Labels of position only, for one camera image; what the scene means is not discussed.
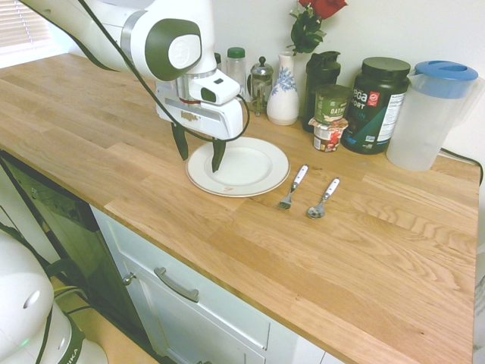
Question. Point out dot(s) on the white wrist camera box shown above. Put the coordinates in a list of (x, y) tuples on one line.
[(218, 89)]

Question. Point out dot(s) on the dark capped small bottle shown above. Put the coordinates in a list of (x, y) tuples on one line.
[(218, 60)]

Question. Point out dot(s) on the clear pitcher blue lid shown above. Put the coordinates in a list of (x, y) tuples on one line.
[(424, 117)]

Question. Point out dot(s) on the white kitchen cabinet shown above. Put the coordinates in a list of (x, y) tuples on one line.
[(197, 326)]

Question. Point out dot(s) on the dark dishwasher front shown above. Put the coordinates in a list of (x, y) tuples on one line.
[(72, 235)]

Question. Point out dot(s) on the silver cabinet knob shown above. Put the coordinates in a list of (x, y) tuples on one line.
[(129, 279)]

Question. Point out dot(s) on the clear bottle green cap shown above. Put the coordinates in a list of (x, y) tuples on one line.
[(236, 64)]

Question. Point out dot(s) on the green oatmeal cup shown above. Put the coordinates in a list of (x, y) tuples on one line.
[(331, 106)]

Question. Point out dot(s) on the white gold rimmed plate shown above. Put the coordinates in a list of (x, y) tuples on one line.
[(254, 167)]

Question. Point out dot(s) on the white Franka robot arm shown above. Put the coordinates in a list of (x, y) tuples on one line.
[(170, 22)]

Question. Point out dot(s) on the white blue floral vase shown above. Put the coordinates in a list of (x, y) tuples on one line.
[(282, 102)]

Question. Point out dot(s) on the black protein powder tub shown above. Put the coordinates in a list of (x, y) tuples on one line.
[(379, 110)]

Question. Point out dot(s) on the dark green shaker bottle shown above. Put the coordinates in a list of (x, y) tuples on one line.
[(322, 72)]

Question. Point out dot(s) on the glass french press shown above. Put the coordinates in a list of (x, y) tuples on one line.
[(261, 87)]

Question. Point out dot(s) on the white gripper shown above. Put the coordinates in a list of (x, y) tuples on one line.
[(231, 117)]

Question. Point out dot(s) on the red white yogurt cup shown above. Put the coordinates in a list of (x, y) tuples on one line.
[(327, 136)]

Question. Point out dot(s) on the white window blind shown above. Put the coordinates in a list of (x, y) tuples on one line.
[(19, 22)]

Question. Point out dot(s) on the red rose with leaves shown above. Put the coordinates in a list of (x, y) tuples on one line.
[(307, 30)]

